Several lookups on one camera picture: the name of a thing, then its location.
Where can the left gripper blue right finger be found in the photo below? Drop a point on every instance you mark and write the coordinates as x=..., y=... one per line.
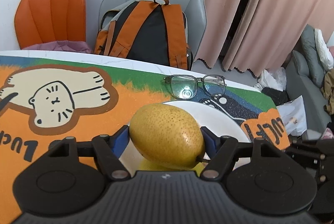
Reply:
x=211, y=141

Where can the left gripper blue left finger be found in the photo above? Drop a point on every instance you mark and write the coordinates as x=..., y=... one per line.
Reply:
x=119, y=141

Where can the smaller yellow pear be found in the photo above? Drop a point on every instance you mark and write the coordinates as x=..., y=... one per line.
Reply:
x=167, y=136

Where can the white round plate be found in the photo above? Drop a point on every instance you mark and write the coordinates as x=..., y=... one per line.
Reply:
x=219, y=123

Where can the white plastic bags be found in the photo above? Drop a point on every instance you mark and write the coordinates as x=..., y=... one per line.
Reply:
x=292, y=112

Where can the dark-framed eyeglasses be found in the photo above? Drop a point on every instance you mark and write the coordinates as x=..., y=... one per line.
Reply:
x=185, y=87

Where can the colourful cat table mat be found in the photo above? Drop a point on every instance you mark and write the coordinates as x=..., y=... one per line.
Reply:
x=239, y=112

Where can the grey sofa with cushions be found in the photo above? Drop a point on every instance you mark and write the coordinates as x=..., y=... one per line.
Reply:
x=305, y=77

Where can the purple cloth on chair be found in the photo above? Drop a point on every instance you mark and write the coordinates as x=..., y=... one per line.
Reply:
x=64, y=45

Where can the orange and black backpack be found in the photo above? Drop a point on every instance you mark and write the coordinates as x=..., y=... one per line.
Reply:
x=153, y=31

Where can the orange chair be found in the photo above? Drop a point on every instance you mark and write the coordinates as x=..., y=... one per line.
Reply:
x=44, y=21

